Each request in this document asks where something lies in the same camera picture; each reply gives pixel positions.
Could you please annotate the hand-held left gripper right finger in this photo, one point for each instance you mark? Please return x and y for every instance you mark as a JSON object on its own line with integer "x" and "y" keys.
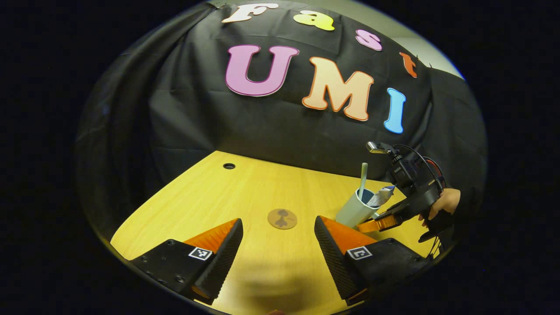
{"x": 332, "y": 257}

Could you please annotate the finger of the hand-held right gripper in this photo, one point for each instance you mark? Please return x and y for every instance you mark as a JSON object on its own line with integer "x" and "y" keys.
{"x": 378, "y": 224}

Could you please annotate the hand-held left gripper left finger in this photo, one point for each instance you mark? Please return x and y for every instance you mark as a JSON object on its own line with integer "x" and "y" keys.
{"x": 225, "y": 257}

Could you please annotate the white toothpaste tube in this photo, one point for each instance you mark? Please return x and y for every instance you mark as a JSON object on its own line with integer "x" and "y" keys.
{"x": 381, "y": 195}

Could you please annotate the pale blue-lined cup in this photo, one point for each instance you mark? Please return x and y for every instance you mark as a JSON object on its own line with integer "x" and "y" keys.
{"x": 352, "y": 212}

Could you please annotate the white toothbrush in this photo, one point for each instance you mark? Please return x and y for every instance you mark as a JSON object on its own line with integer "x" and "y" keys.
{"x": 363, "y": 179}

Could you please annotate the round brown coaster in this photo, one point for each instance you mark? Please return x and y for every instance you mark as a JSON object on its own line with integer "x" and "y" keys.
{"x": 282, "y": 218}

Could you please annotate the yellow wooden desktop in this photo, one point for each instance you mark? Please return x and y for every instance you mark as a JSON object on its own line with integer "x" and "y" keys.
{"x": 227, "y": 201}

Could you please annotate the black backdrop cloth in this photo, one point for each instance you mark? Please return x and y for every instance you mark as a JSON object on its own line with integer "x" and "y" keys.
{"x": 271, "y": 127}

